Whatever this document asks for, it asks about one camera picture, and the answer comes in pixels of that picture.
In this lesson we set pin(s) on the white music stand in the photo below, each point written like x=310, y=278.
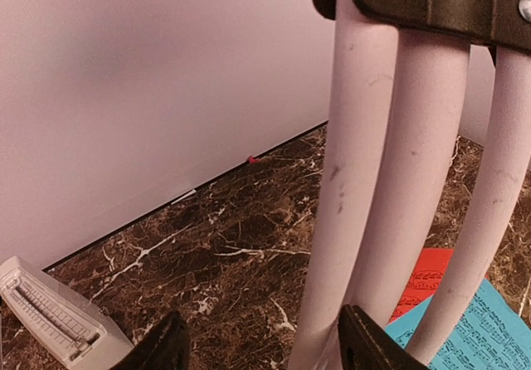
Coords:
x=398, y=90

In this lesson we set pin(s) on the white metronome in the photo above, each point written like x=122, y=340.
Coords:
x=68, y=325

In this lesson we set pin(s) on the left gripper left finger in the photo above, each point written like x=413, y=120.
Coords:
x=166, y=346

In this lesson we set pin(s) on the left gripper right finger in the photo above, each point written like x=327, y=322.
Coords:
x=364, y=345

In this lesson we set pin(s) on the blue sheet music page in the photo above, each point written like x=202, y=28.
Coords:
x=489, y=335

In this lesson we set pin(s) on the red sheet music page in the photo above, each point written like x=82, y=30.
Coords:
x=424, y=281

